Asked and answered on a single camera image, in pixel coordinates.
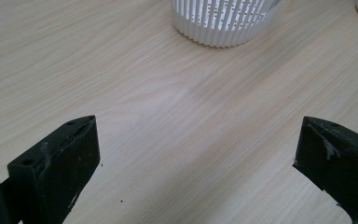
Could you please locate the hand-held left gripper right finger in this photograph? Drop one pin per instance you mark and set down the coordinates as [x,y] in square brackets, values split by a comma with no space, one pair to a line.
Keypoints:
[335,161]

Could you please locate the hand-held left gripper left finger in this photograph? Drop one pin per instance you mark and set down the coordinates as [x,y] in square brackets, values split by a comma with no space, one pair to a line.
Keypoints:
[54,165]

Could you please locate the white slatted plastic basket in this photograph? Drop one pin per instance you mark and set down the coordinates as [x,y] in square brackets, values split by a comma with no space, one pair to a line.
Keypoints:
[220,23]

